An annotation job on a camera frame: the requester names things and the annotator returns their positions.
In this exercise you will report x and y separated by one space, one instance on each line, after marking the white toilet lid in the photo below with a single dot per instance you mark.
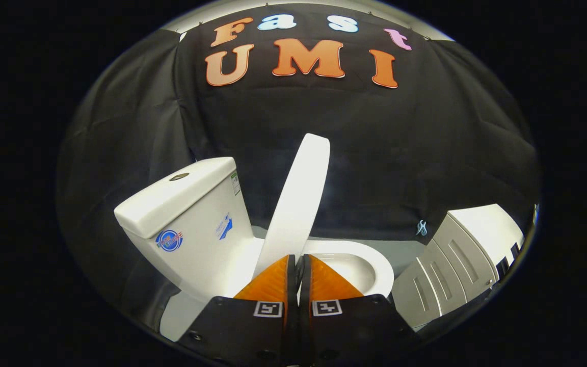
298 204

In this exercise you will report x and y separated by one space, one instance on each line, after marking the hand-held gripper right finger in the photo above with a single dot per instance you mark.
349 326

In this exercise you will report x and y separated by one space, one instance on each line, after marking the white toilet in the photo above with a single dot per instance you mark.
196 214

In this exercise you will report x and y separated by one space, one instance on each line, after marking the light blue clip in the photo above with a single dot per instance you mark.
421 228

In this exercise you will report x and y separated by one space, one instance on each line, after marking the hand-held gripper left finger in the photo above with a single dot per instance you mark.
242 326

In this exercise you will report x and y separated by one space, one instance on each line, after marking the white cabinet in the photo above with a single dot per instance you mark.
451 260

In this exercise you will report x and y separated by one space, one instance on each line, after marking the black backdrop cloth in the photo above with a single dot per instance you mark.
385 153

